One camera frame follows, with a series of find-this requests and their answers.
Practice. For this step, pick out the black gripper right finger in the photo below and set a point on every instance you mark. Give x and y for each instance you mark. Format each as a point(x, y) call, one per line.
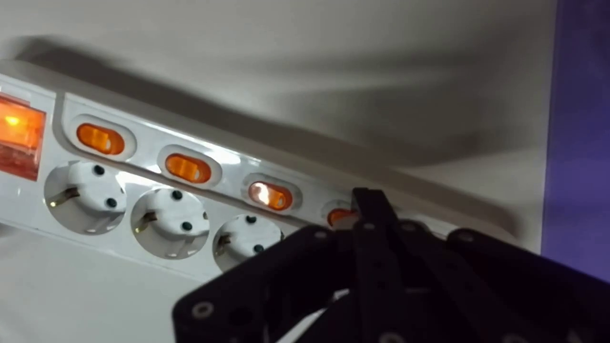
point(482, 286)

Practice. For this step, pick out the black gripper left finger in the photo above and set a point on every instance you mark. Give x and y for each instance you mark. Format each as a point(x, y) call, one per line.
point(286, 286)

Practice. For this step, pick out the orange rocker switch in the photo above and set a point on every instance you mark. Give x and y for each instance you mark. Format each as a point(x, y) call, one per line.
point(339, 215)
point(187, 167)
point(271, 194)
point(99, 139)

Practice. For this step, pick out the white multi-socket power strip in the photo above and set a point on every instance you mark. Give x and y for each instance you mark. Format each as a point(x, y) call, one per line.
point(145, 183)

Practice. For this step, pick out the purple rectangular mat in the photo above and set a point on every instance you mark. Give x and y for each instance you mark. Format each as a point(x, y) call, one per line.
point(581, 139)

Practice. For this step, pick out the red main rocker switch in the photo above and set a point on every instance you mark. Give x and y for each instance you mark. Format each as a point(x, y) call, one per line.
point(19, 133)

